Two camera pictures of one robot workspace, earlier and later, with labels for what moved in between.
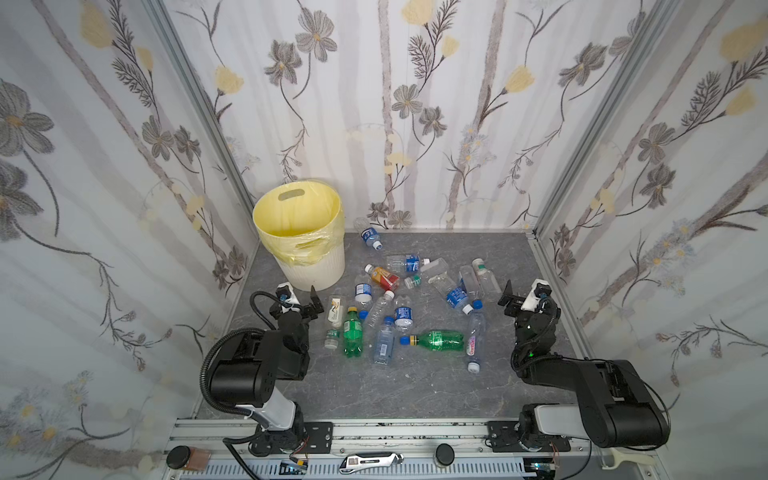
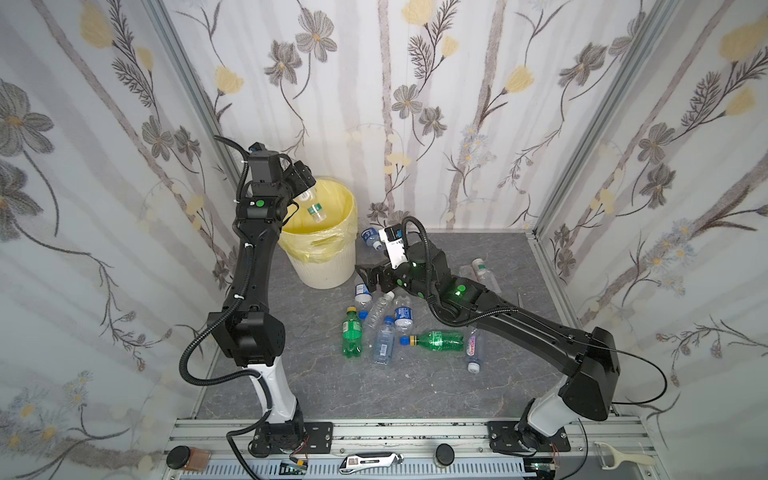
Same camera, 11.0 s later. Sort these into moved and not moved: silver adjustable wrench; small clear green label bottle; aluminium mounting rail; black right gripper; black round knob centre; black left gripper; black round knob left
Moved: small clear green label bottle; black left gripper; black right gripper
Not moved: silver adjustable wrench; black round knob centre; aluminium mounting rail; black round knob left
